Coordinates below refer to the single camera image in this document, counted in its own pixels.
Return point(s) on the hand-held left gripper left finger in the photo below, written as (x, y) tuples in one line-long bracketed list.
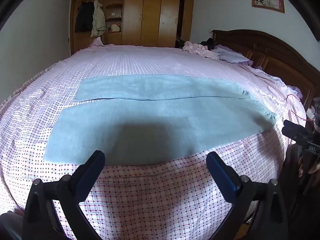
[(93, 166)]

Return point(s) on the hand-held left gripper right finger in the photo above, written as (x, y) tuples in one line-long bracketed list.
[(218, 167)]

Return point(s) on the light blue towel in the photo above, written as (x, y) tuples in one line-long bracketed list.
[(160, 112)]

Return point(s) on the person's right hand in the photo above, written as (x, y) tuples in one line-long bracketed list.
[(313, 167)]

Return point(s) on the dark wooden headboard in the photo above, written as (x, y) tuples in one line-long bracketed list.
[(275, 52)]

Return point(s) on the purple ruffled pillow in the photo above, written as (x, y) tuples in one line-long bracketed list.
[(231, 55)]

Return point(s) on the pink checkered bed sheet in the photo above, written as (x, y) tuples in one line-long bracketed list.
[(150, 60)]

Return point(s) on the pink crumpled clothes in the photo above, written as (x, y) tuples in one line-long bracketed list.
[(197, 48)]

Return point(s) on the black clothing pile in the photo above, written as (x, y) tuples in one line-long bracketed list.
[(208, 43)]

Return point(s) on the black hanging jacket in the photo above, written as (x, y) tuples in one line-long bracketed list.
[(82, 17)]

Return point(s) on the wooden wardrobe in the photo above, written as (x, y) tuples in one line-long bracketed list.
[(150, 12)]

